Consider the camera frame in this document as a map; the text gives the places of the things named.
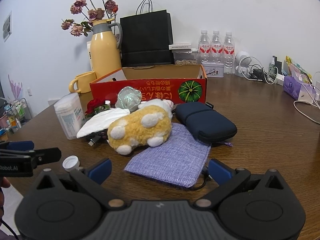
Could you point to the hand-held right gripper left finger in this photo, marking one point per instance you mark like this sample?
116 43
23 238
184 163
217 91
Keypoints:
100 170

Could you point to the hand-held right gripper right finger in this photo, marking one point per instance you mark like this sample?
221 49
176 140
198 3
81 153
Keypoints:
220 172

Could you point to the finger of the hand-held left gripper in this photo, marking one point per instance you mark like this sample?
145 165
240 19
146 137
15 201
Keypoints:
21 145
48 155

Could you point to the white cotton swab container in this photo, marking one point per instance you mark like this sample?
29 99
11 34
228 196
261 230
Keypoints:
68 115

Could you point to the white tissue cloth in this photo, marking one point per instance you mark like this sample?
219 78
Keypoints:
100 122

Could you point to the purple burlap pouch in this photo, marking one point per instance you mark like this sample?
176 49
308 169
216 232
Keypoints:
172 160

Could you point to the navy zip case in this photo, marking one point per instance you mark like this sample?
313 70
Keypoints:
207 122

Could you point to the yellow and white plush toy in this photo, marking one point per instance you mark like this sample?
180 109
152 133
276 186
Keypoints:
140 127

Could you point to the red cardboard box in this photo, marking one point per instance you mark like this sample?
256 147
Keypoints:
155 88

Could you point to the person's left hand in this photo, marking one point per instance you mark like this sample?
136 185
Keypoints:
4 182

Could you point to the white bottle cap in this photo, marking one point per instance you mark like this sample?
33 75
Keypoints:
70 162

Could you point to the metal storage rack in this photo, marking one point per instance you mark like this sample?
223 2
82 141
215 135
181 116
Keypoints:
17 110

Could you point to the small red rose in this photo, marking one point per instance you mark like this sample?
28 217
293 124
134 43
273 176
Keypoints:
95 105

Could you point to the small white vial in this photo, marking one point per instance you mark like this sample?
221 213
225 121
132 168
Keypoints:
107 103

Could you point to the yellow mug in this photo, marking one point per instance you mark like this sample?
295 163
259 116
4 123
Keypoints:
86 81

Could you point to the printed tin box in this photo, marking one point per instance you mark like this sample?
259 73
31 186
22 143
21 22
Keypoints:
213 69

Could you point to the black power adapter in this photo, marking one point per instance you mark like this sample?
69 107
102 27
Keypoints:
255 73

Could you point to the white charger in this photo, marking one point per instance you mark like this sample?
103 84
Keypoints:
280 79

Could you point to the small white fan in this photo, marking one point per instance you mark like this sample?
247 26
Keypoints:
243 62

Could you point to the purple tissue pack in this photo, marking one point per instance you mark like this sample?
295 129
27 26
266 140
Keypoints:
293 86

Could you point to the yellow thermos jug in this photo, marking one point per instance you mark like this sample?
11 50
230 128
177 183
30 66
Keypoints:
105 52

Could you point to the clear seed container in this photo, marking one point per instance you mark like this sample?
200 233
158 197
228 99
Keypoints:
185 60

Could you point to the clear water bottle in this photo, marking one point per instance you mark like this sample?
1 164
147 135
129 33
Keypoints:
204 47
228 52
216 47

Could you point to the small black device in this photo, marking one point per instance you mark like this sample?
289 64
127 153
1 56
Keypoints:
276 63

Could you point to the colourful snack packet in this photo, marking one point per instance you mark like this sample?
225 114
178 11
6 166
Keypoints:
297 70

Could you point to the white flat box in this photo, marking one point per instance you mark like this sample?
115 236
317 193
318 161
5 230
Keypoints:
180 47

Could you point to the black paper bag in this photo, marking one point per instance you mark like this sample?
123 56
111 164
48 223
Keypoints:
146 37

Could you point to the dried pink flowers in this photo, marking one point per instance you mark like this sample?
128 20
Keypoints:
95 13

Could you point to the white wall socket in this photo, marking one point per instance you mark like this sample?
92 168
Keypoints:
53 102
29 91

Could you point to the purple wall sticker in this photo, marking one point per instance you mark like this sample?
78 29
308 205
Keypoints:
15 87

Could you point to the wall poster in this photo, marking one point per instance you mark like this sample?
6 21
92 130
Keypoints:
7 27

